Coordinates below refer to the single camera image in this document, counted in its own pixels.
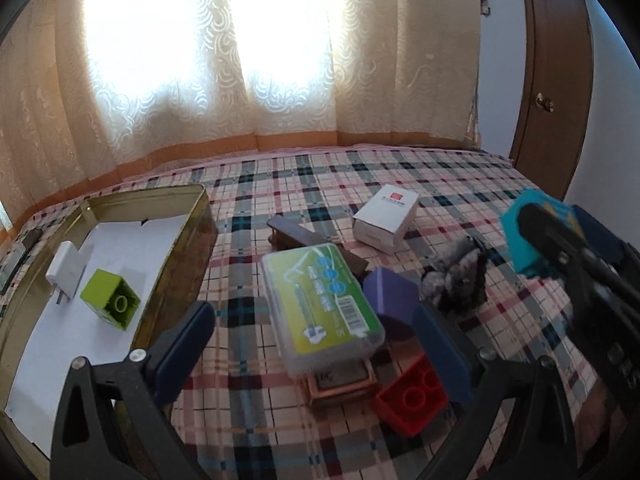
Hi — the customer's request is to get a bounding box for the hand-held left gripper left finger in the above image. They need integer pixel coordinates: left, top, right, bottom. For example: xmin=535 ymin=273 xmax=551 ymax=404
xmin=50 ymin=302 xmax=216 ymax=480

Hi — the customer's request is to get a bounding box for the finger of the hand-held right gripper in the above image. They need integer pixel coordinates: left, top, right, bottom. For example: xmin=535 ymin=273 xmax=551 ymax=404
xmin=571 ymin=204 xmax=627 ymax=267
xmin=519 ymin=203 xmax=617 ymax=292

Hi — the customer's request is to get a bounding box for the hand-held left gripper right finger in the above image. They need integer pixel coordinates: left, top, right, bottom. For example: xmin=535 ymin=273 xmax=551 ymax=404
xmin=414 ymin=302 xmax=577 ymax=480

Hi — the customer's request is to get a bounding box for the teal toy block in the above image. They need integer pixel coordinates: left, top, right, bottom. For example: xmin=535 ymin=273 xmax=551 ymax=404
xmin=501 ymin=189 xmax=581 ymax=278

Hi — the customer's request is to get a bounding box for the red toy block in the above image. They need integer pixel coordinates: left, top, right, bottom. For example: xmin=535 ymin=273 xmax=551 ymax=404
xmin=375 ymin=355 xmax=451 ymax=437

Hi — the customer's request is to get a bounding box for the purple toy block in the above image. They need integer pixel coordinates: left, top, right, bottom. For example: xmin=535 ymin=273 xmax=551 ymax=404
xmin=362 ymin=266 xmax=420 ymax=343

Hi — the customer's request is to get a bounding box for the gold metal tin box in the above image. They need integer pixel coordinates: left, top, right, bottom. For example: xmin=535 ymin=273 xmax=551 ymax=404
xmin=0 ymin=183 xmax=219 ymax=461

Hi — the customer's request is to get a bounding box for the grey fuzzy object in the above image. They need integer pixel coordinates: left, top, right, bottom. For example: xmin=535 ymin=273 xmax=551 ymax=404
xmin=419 ymin=236 xmax=488 ymax=313

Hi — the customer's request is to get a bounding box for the rose gold framed box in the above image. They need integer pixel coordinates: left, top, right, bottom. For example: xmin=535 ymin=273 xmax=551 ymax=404
xmin=302 ymin=355 xmax=378 ymax=411

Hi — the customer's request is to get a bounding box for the clear plastic case green label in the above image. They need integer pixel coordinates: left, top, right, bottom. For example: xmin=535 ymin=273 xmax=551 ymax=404
xmin=260 ymin=241 xmax=386 ymax=377

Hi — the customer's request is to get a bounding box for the green toy block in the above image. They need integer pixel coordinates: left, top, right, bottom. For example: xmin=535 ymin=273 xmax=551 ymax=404
xmin=81 ymin=269 xmax=140 ymax=332

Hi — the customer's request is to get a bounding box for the white paper liner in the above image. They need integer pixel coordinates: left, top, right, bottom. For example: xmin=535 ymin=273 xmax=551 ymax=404
xmin=4 ymin=214 xmax=189 ymax=447

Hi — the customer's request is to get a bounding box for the white charger plug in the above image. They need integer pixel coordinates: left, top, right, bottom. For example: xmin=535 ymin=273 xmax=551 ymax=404
xmin=46 ymin=241 xmax=95 ymax=306

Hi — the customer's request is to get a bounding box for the white cardboard box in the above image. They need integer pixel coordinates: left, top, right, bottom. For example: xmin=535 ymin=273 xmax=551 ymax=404
xmin=352 ymin=184 xmax=420 ymax=252

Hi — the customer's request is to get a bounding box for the dark brown wooden piece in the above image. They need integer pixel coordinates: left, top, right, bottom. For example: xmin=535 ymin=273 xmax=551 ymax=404
xmin=266 ymin=215 xmax=369 ymax=281

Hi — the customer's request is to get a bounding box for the brown wooden door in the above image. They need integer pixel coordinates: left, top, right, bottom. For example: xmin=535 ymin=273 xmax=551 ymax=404
xmin=509 ymin=0 xmax=596 ymax=201

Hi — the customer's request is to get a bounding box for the grey remote control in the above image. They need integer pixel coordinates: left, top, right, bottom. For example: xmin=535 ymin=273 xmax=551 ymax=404
xmin=0 ymin=250 xmax=22 ymax=297

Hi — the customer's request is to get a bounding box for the plaid bedsheet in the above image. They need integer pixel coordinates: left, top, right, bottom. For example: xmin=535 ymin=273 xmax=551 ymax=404
xmin=0 ymin=142 xmax=640 ymax=480

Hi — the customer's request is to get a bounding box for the cream patterned curtain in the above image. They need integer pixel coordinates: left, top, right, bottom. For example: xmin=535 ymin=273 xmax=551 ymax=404
xmin=0 ymin=0 xmax=483 ymax=226

